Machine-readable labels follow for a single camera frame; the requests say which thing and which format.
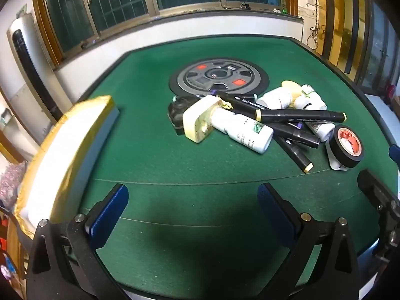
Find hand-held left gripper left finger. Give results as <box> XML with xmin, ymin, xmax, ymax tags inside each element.
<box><xmin>26</xmin><ymin>183</ymin><xmax>129</xmax><ymax>300</ymax></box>

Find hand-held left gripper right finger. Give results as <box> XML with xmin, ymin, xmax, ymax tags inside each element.
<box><xmin>257</xmin><ymin>182</ymin><xmax>360</xmax><ymax>300</ymax></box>

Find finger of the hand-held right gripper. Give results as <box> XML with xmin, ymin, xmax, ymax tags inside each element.
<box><xmin>388</xmin><ymin>144</ymin><xmax>400</xmax><ymax>165</ymax></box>
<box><xmin>357</xmin><ymin>169</ymin><xmax>400</xmax><ymax>263</ymax></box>

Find black tape roll red core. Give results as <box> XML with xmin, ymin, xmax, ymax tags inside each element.
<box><xmin>325</xmin><ymin>124</ymin><xmax>365</xmax><ymax>168</ymax></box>

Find small white object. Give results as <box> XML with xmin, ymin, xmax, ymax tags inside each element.
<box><xmin>325</xmin><ymin>140</ymin><xmax>348</xmax><ymax>171</ymax></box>

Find black marker cream end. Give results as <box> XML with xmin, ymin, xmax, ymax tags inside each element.
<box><xmin>275</xmin><ymin>135</ymin><xmax>314</xmax><ymax>175</ymax></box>

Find white plastic bottle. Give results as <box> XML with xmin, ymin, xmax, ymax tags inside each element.
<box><xmin>255</xmin><ymin>87</ymin><xmax>295</xmax><ymax>111</ymax></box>
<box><xmin>294</xmin><ymin>84</ymin><xmax>328</xmax><ymax>111</ymax></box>
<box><xmin>304</xmin><ymin>121</ymin><xmax>336</xmax><ymax>142</ymax></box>
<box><xmin>212</xmin><ymin>108</ymin><xmax>275</xmax><ymax>155</ymax></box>

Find white and gold cardboard box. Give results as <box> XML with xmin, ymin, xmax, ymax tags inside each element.
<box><xmin>14</xmin><ymin>95</ymin><xmax>121</xmax><ymax>241</ymax></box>

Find black marker purple band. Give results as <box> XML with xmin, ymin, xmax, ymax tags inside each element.
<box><xmin>271</xmin><ymin>123</ymin><xmax>321</xmax><ymax>148</ymax></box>

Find black marker yellow ends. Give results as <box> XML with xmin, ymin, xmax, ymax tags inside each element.
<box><xmin>255</xmin><ymin>109</ymin><xmax>348</xmax><ymax>123</ymax></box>

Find black fan-shaped plastic part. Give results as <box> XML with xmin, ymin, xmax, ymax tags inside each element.
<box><xmin>167</xmin><ymin>96</ymin><xmax>201</xmax><ymax>136</ymax></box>

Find cream plug adapter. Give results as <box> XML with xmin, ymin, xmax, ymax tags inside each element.
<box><xmin>182</xmin><ymin>95</ymin><xmax>234</xmax><ymax>144</ymax></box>

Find floral cushion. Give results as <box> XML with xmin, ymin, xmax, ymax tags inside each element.
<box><xmin>0</xmin><ymin>161</ymin><xmax>29</xmax><ymax>208</ymax></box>

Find cream round lid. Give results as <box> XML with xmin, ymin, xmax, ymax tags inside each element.
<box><xmin>281</xmin><ymin>80</ymin><xmax>302</xmax><ymax>101</ymax></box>

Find gold framed glass door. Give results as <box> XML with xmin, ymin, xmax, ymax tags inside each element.
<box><xmin>314</xmin><ymin>0</ymin><xmax>400</xmax><ymax>107</ymax></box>

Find round grey table control panel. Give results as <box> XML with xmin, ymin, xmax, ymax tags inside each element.
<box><xmin>169</xmin><ymin>58</ymin><xmax>270</xmax><ymax>98</ymax></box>

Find tall floor air conditioner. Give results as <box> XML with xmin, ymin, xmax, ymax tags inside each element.
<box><xmin>7</xmin><ymin>14</ymin><xmax>65</xmax><ymax>122</ymax></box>

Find wooden framed window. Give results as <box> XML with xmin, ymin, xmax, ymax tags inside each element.
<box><xmin>31</xmin><ymin>0</ymin><xmax>299</xmax><ymax>68</ymax></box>

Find hanging wall cable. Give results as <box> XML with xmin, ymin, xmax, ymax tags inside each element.
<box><xmin>308</xmin><ymin>22</ymin><xmax>326</xmax><ymax>51</ymax></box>

